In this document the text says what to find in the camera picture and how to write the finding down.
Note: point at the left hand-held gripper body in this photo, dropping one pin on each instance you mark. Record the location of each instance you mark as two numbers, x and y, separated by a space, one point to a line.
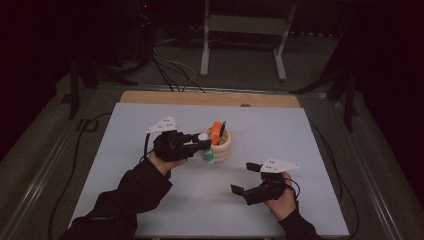
170 146

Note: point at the green white glue stick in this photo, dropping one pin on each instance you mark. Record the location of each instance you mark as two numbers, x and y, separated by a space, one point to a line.
209 156

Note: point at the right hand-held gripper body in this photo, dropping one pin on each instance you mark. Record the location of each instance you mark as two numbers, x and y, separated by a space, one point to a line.
265 191

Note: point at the person's right hand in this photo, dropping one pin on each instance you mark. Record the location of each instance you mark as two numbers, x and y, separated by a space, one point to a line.
283 206

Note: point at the cream ribbed pen holder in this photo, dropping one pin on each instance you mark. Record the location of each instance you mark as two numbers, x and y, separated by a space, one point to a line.
224 146

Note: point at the dark equipment rack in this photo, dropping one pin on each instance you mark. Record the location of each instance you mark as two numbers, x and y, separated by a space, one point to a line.
144 26

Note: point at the blue pen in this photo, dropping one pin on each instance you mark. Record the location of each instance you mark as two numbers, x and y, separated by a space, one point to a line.
222 128

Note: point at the black stand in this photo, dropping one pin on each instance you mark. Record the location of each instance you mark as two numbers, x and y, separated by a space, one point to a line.
348 100
73 93

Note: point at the metal floor rail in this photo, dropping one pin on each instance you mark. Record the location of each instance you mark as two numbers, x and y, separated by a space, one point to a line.
36 186
365 170

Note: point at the person's left hand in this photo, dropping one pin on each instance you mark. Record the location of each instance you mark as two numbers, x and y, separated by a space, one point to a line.
163 166

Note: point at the round table grommet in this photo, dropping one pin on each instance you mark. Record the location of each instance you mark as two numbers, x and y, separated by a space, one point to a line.
245 105

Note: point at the pale grey table sheet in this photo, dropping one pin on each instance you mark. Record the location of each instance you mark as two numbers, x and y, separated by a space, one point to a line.
216 200

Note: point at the white metal stand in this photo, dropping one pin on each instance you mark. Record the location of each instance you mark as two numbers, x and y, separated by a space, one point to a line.
204 50

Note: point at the orange highlighter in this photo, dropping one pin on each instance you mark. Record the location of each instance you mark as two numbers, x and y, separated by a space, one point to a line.
216 131

